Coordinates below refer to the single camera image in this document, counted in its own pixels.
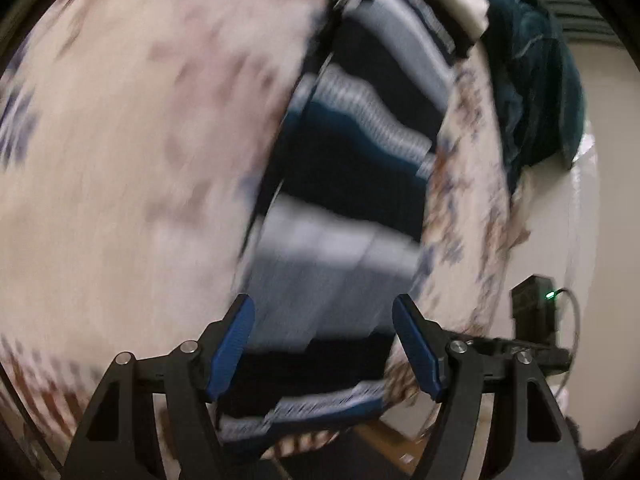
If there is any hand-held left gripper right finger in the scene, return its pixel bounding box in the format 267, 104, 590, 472
391, 294, 586, 480

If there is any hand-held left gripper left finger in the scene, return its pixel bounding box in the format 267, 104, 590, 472
60, 294, 257, 480

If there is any striped knit sweater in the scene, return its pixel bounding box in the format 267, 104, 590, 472
215, 0, 481, 456

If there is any white headboard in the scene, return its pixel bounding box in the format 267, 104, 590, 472
517, 132, 601, 411

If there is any bed with floral sheet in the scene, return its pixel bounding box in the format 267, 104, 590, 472
0, 0, 531, 461

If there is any teal plush blanket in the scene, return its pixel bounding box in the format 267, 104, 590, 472
470, 0, 587, 196

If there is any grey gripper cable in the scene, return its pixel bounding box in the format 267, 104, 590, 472
557, 287, 585, 391

